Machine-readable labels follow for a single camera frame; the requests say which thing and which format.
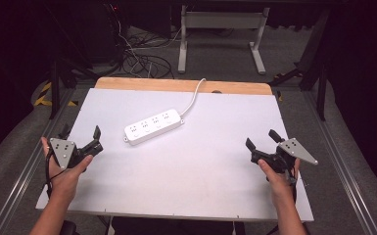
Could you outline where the yellow black hazard tape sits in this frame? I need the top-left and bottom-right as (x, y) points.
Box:
(33, 80), (79, 108)

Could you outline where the person's left hand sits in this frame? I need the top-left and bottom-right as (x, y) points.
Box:
(40, 136), (94, 201)

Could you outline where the white power strip cable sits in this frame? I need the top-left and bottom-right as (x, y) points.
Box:
(179, 77), (208, 118)

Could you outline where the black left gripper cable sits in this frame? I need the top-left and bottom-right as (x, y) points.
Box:
(44, 150), (67, 200)

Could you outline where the white metal desk frame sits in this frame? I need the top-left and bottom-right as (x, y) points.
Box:
(177, 4), (271, 75)

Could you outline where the white power strip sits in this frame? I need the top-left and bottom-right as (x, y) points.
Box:
(122, 108), (186, 147)

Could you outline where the grey metal floor rail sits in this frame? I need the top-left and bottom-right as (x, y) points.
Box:
(0, 87), (76, 235)
(302, 91), (377, 235)

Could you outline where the black metal stand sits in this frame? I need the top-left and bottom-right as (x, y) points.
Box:
(268, 9), (332, 122)
(47, 48), (94, 120)

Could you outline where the black equipment cabinet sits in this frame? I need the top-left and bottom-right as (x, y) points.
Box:
(74, 0), (126, 65)

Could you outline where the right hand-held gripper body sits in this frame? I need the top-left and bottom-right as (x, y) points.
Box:
(250, 137), (319, 174)

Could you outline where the person's right hand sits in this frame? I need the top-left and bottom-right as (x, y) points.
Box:
(257, 158), (302, 204)

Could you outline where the tangle of black floor cables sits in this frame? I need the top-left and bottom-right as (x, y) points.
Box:
(119, 28), (176, 79)

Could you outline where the person's dark lap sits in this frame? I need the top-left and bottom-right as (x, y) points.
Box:
(111, 216), (247, 235)

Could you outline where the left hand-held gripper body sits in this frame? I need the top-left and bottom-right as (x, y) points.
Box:
(49, 137), (105, 170)

